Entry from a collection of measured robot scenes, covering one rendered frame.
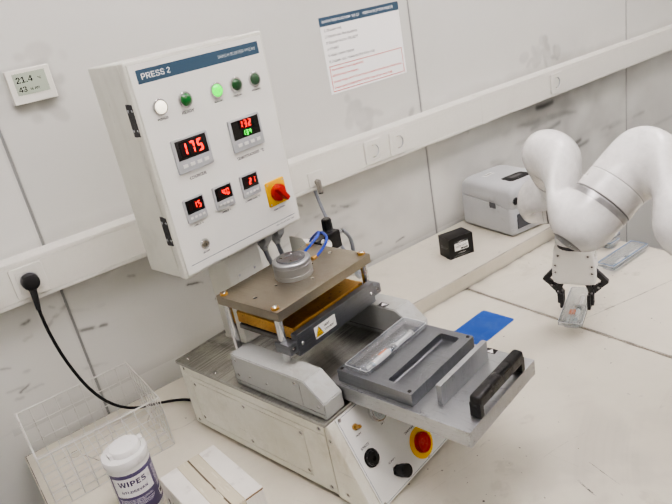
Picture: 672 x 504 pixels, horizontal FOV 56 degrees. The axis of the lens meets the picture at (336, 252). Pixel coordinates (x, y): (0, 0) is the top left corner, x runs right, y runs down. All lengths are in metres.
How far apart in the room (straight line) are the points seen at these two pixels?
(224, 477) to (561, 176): 0.80
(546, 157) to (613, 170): 0.12
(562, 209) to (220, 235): 0.66
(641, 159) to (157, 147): 0.81
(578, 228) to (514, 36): 1.45
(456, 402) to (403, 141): 1.08
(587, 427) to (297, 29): 1.21
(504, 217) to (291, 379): 1.13
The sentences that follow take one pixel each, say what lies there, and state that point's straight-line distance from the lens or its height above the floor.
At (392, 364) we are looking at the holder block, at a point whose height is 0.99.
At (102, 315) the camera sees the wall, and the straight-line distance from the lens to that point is 1.65.
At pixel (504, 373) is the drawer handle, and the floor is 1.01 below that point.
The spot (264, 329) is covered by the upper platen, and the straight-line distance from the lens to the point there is 1.26.
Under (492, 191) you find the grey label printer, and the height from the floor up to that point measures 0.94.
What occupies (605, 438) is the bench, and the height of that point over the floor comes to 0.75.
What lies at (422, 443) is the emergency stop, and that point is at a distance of 1.28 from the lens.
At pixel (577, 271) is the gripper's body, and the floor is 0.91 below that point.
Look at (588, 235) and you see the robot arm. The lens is 1.06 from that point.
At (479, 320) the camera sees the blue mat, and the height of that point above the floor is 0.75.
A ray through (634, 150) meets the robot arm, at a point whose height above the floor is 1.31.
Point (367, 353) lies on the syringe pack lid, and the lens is 1.16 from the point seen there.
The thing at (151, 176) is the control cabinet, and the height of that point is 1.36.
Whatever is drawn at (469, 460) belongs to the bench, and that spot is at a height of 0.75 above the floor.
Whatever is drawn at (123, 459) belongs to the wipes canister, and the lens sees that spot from 1.30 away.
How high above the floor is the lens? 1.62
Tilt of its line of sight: 22 degrees down
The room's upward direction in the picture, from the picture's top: 11 degrees counter-clockwise
